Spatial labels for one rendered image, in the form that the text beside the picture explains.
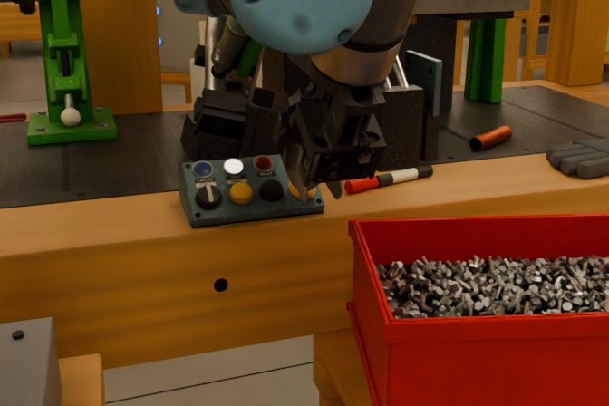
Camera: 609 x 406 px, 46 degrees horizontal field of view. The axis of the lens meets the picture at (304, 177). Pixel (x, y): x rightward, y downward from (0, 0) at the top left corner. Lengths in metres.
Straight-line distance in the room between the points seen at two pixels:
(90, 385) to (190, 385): 1.50
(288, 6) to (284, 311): 0.52
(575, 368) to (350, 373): 0.21
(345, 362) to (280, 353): 1.51
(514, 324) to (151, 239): 0.38
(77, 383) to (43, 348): 0.08
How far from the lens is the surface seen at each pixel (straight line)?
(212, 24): 1.10
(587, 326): 0.61
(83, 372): 0.66
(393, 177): 0.91
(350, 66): 0.59
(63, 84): 1.12
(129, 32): 1.33
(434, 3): 0.86
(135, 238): 0.77
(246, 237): 0.79
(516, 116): 1.30
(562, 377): 0.63
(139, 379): 2.18
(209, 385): 2.12
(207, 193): 0.78
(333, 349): 0.75
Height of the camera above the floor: 1.20
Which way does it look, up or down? 19 degrees down
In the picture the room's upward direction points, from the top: straight up
